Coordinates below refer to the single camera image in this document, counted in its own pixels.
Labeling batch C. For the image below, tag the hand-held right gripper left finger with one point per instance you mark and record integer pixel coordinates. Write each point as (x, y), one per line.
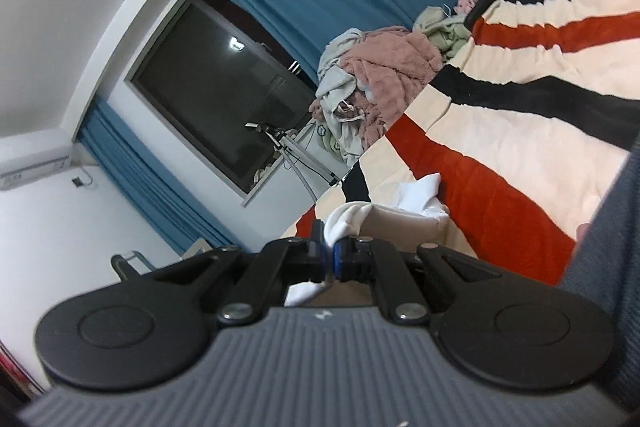
(316, 257)

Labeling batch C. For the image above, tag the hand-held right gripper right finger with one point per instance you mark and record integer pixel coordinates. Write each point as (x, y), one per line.
(338, 259)

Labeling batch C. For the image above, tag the white T-shirt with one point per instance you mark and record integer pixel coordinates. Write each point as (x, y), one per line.
(420, 197)

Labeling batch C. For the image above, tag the beige plush toys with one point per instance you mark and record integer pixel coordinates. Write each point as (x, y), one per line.
(262, 174)

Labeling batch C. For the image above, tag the silver tripod stand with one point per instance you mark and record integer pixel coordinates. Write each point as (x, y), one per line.
(305, 157)

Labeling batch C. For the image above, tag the pale green patch blanket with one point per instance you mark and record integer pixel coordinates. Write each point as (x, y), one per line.
(327, 142)

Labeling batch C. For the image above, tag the grey hoodie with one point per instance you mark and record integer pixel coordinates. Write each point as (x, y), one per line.
(335, 77)

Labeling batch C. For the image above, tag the white backed chair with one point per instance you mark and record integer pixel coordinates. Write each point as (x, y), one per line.
(125, 262)

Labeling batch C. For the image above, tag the pink fleece garment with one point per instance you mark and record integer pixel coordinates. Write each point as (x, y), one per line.
(390, 67)

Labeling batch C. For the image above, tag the dark window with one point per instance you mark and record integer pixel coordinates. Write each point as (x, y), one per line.
(210, 82)

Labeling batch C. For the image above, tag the striped fleece blanket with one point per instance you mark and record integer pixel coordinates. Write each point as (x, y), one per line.
(525, 132)

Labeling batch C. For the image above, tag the pale green fleece garment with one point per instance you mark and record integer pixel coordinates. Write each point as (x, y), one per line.
(445, 34)

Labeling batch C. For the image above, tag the person's dark grey clothing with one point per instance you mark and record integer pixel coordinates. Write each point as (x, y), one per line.
(615, 257)

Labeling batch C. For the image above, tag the white air conditioner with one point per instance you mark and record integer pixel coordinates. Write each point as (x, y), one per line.
(30, 162)

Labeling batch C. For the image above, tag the dark wall socket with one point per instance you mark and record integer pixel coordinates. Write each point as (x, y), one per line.
(77, 181)

